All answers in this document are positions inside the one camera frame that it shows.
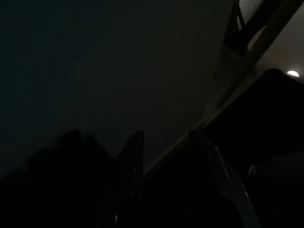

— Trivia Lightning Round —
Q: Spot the wooden table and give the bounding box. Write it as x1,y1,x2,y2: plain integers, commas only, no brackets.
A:
214,0,304,108

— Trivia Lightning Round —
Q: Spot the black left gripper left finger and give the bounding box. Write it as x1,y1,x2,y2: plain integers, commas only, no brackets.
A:
114,130,145,228

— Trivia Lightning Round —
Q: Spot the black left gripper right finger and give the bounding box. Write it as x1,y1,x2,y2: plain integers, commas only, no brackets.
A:
188,130,262,228

